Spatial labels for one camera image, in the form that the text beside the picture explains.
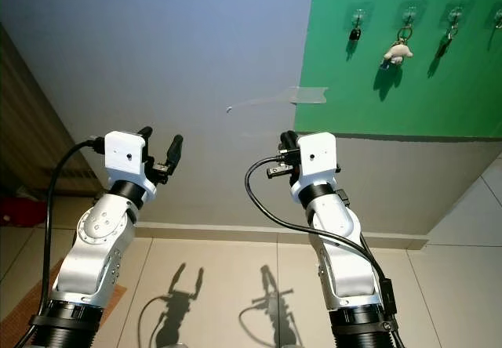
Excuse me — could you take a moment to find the translucent tape strip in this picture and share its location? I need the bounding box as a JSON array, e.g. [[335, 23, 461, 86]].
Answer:
[[226, 86, 329, 114]]

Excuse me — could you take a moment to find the brown wooden cabinet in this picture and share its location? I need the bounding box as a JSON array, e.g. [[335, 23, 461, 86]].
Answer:
[[0, 27, 65, 200]]

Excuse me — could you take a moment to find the red bag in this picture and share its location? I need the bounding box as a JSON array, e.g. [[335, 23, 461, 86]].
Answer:
[[0, 198, 24, 227]]

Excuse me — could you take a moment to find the dark hanging key bunch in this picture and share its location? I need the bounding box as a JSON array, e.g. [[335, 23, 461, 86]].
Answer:
[[443, 20, 462, 43]]

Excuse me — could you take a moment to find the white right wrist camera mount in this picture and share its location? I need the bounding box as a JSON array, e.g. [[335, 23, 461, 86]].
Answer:
[[292, 132, 340, 205]]

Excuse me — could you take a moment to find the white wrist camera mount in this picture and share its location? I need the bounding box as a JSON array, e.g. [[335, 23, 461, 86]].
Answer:
[[292, 132, 340, 205], [104, 131, 155, 205]]

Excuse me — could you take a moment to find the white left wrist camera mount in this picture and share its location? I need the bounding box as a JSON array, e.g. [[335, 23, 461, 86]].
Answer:
[[104, 131, 155, 205]]

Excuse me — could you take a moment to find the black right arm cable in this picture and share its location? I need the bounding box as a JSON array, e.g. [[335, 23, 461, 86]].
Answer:
[[244, 150, 401, 333]]

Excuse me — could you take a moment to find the white plush keychain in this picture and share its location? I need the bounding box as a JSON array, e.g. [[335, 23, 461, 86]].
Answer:
[[383, 25, 417, 68]]

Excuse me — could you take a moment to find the green wall board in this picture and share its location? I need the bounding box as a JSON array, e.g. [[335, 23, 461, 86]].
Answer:
[[294, 0, 502, 139]]

